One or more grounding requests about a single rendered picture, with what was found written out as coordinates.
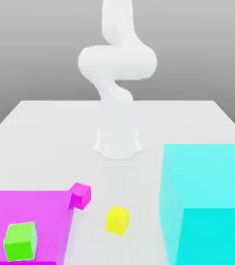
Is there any small magenta cube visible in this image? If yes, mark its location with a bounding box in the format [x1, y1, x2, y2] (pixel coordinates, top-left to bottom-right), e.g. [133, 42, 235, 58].
[68, 182, 92, 211]

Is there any small yellow cube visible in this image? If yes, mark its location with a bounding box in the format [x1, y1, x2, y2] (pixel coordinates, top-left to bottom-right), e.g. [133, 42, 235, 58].
[106, 205, 130, 237]

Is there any small green cube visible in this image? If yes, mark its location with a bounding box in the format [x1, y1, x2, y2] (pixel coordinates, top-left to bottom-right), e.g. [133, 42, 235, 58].
[3, 222, 37, 262]

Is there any large cyan box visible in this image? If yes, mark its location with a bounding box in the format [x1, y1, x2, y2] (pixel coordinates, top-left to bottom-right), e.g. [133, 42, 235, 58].
[158, 143, 235, 265]

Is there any large magenta box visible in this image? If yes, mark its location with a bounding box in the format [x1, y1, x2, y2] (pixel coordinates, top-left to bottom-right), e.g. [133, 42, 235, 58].
[0, 189, 75, 265]

